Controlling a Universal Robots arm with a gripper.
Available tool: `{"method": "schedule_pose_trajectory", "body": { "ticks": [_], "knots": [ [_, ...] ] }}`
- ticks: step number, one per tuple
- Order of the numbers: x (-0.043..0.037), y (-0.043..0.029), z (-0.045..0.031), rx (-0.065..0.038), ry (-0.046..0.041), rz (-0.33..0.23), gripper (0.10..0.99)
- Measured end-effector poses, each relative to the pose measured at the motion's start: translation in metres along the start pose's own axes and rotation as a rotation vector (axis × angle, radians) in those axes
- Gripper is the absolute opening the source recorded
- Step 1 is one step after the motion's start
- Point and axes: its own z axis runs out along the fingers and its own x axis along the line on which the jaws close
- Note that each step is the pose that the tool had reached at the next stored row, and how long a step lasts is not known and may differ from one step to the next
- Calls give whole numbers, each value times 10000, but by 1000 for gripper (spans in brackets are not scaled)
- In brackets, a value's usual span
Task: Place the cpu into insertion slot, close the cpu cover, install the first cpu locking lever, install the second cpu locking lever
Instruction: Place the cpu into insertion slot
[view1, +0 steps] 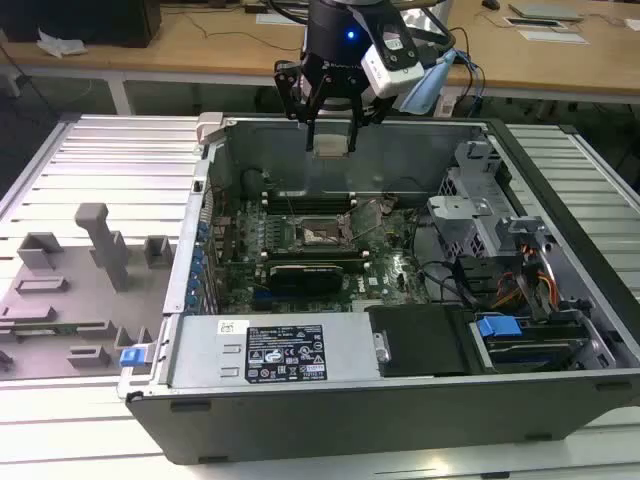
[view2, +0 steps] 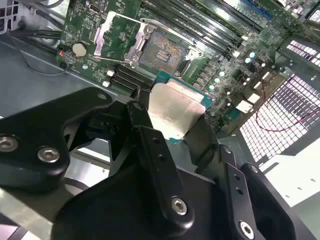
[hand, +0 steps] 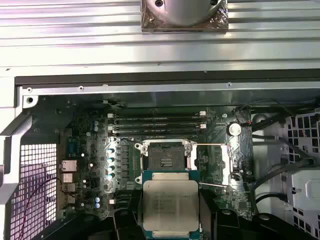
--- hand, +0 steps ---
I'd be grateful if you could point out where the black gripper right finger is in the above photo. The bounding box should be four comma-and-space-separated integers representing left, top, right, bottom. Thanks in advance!
199, 189, 320, 240

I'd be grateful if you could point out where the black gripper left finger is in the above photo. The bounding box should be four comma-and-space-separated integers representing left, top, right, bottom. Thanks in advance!
37, 189, 144, 240

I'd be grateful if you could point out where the silver CPU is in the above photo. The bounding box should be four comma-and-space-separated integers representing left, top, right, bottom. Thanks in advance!
140, 170, 201, 240

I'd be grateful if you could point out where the metal socket cover frame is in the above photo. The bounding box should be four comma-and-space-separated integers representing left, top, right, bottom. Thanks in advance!
186, 141, 232, 188

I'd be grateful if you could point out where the CPU socket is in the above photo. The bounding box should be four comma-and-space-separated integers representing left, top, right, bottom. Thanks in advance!
133, 139, 200, 187

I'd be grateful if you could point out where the white-clip RAM slot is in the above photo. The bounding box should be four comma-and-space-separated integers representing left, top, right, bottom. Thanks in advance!
107, 111, 208, 120
107, 124, 208, 132

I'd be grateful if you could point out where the blue rear port connector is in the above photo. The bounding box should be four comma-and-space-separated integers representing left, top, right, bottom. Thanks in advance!
66, 139, 81, 154

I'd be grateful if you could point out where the silver coin cell battery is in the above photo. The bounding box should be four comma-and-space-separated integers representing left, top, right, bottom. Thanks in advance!
226, 121, 242, 137

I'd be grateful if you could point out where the silver metal drive cage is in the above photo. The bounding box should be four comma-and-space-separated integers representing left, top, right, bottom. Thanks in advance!
279, 106, 320, 240

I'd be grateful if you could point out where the green motherboard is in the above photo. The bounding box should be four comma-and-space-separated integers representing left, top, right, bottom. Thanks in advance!
56, 98, 254, 226

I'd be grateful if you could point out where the black and silver PC case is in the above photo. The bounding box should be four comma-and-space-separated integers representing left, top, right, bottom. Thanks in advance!
0, 66, 320, 240

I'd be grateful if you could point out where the black power cable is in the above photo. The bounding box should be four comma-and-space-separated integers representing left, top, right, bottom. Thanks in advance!
251, 132, 316, 166
253, 191, 290, 208

